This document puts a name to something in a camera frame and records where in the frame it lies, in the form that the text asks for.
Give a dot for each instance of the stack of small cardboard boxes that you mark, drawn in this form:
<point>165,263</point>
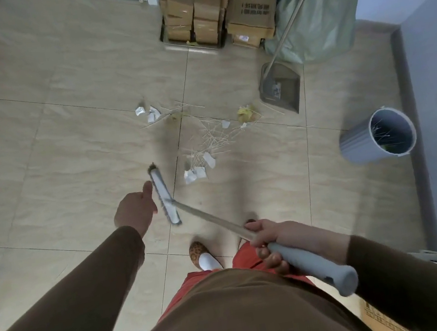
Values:
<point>193,6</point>

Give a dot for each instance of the person's left thumb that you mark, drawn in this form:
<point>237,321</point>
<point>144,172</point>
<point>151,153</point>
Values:
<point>148,191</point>

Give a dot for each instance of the leopard print slipper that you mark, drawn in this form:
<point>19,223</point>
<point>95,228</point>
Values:
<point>196,251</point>

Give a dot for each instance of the person's brown top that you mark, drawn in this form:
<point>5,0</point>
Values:
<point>235,321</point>

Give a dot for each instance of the open brown cardboard box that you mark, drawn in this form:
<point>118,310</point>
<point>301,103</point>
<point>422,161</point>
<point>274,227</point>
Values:
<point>381,321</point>

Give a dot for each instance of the white sock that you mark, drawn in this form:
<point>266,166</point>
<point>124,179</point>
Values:
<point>210,263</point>

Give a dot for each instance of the scattered white paper scraps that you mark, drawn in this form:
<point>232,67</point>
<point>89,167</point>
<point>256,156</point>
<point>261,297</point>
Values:
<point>190,176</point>

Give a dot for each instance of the green plastic garbage bag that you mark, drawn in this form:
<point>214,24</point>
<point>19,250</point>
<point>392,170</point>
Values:
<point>326,10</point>

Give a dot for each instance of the person's right fingers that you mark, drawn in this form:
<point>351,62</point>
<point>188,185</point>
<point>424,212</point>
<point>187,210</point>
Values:
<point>258,228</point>

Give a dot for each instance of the grey plastic trash bin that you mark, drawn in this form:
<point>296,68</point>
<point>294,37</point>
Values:
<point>364,144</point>

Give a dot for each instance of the person's right hand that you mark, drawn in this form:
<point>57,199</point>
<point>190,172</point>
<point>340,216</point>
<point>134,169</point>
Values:
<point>291,234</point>

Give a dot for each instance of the person's right forearm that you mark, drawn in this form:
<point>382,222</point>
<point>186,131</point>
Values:
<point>410,281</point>

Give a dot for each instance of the person's left hand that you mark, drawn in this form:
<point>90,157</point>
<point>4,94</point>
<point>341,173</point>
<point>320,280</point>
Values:
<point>134,211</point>

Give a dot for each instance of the person's red trousers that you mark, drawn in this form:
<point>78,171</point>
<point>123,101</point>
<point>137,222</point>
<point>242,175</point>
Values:
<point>188,286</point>

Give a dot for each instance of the pile of thin wooden sticks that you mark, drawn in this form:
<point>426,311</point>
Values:
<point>214,137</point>

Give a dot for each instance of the person's left forearm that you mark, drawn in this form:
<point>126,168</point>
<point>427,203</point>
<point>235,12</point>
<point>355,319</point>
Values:
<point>72,310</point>

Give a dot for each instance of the large printed cardboard carton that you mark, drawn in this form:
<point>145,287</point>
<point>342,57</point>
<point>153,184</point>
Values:
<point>251,7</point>

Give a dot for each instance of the crumpled yellow wrapper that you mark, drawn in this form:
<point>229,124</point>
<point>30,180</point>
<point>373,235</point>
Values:
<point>246,113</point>

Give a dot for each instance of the flat labelled cardboard carton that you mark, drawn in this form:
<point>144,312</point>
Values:
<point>246,39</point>

